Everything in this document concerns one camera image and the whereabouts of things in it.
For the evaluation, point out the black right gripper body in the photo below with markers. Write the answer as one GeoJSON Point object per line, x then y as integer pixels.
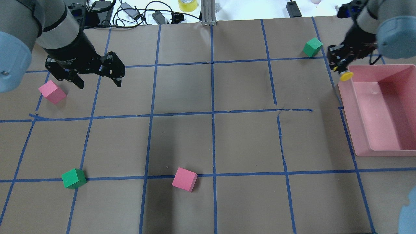
{"type": "Point", "coordinates": [360, 41]}

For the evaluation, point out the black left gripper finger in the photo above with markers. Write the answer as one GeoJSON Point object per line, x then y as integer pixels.
{"type": "Point", "coordinates": [75, 79]}
{"type": "Point", "coordinates": [117, 80]}

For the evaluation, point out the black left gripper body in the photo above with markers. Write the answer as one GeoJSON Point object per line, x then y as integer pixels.
{"type": "Point", "coordinates": [75, 49]}

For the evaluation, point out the yellow push button switch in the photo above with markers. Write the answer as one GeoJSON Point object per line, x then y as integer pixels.
{"type": "Point", "coordinates": [344, 73]}

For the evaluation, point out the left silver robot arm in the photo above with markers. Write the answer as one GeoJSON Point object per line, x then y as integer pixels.
{"type": "Point", "coordinates": [59, 30]}

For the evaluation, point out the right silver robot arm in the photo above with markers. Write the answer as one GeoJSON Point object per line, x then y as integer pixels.
{"type": "Point", "coordinates": [386, 25]}

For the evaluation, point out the pink foam cube far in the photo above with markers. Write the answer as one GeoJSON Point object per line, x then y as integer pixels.
{"type": "Point", "coordinates": [52, 92]}

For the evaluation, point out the pink foam cube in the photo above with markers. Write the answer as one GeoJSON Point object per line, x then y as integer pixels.
{"type": "Point", "coordinates": [184, 179]}
{"type": "Point", "coordinates": [52, 92]}

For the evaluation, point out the green foam cube near bin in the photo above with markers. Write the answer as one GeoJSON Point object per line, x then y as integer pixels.
{"type": "Point", "coordinates": [312, 47]}

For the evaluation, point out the pink plastic bin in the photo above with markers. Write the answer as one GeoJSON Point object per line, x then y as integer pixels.
{"type": "Point", "coordinates": [380, 106]}

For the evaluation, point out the black power adapter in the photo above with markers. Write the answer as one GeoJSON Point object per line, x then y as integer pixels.
{"type": "Point", "coordinates": [293, 9]}

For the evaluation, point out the green foam cube far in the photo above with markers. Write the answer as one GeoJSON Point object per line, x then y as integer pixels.
{"type": "Point", "coordinates": [73, 178]}

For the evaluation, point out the yellow tape roll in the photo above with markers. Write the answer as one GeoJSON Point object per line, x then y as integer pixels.
{"type": "Point", "coordinates": [188, 5]}

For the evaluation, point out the pink foam cube centre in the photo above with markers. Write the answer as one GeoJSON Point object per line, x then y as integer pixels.
{"type": "Point", "coordinates": [184, 179]}

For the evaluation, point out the aluminium frame post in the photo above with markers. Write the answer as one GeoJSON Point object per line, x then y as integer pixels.
{"type": "Point", "coordinates": [208, 12]}

